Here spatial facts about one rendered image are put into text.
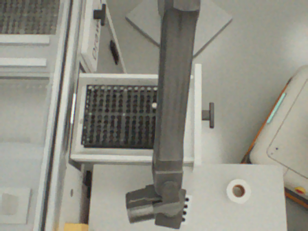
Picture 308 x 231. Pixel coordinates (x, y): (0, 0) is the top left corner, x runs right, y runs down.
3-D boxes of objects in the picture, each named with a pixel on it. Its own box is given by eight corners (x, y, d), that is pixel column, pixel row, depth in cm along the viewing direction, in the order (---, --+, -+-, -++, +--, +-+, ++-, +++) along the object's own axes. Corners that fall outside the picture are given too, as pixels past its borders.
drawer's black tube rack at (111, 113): (166, 95, 93) (165, 85, 87) (163, 152, 89) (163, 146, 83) (92, 94, 94) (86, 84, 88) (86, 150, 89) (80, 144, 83)
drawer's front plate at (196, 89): (198, 81, 96) (201, 62, 86) (197, 173, 89) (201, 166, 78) (192, 81, 96) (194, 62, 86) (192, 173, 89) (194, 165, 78)
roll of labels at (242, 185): (251, 188, 93) (255, 186, 89) (240, 209, 92) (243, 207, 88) (231, 177, 94) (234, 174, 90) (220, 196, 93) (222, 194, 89)
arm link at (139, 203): (177, 181, 62) (170, 158, 69) (119, 193, 61) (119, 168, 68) (183, 225, 68) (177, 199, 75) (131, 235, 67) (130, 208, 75)
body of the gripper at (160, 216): (154, 225, 79) (152, 223, 71) (161, 185, 81) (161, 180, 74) (179, 229, 78) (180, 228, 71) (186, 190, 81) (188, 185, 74)
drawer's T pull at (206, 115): (213, 103, 86) (214, 101, 84) (213, 129, 84) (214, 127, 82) (200, 103, 86) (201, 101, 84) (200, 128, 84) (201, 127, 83)
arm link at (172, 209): (186, 211, 66) (181, 185, 68) (155, 217, 66) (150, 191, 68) (185, 214, 73) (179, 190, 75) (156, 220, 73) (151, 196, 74)
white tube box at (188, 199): (192, 197, 93) (192, 196, 89) (186, 225, 91) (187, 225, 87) (151, 189, 94) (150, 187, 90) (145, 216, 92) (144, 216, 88)
